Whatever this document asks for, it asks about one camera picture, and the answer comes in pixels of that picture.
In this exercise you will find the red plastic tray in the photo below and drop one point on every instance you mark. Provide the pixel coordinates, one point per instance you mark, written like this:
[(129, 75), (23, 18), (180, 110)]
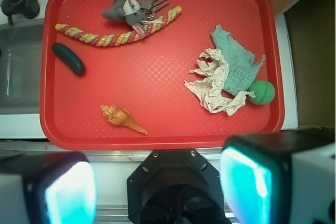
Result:
[(147, 77)]

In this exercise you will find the bunch of silver keys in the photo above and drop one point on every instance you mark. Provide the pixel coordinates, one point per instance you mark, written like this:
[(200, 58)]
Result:
[(150, 7)]

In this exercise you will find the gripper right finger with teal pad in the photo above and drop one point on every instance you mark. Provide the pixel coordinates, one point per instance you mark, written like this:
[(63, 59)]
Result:
[(284, 177)]

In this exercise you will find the black faucet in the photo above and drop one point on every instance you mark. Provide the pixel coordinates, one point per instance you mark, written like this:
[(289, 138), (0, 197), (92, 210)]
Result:
[(28, 8)]

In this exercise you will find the crumpled white paper towel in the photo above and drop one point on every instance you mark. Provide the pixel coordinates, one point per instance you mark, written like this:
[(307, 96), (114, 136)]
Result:
[(215, 69)]

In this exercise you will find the teal woven cloth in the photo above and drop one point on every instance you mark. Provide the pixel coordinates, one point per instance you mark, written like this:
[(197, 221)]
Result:
[(243, 68)]

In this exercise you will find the green rubber ball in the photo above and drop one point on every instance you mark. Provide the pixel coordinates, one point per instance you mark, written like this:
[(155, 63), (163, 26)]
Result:
[(263, 91)]

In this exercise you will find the multicoloured twisted rope toy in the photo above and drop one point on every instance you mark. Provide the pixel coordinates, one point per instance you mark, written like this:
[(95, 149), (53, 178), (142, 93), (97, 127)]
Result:
[(129, 37)]

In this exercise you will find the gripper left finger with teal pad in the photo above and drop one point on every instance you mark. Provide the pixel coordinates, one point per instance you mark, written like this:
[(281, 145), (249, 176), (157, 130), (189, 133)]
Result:
[(48, 188)]

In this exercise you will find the black octagonal mount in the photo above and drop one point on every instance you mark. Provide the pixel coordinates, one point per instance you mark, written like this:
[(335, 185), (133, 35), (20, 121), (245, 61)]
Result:
[(175, 186)]

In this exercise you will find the orange conch seashell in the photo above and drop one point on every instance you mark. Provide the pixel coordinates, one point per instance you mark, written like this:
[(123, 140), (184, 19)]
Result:
[(121, 117)]

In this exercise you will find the dark green plastic pickle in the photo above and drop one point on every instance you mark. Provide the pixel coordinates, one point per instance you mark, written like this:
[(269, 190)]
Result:
[(65, 54)]

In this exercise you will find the stainless steel sink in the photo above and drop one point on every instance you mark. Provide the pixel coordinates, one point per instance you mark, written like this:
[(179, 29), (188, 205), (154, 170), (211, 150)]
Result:
[(20, 69)]

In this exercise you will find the grey plush mouse toy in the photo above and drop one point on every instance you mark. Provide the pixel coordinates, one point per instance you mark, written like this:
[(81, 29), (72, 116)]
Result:
[(126, 11)]

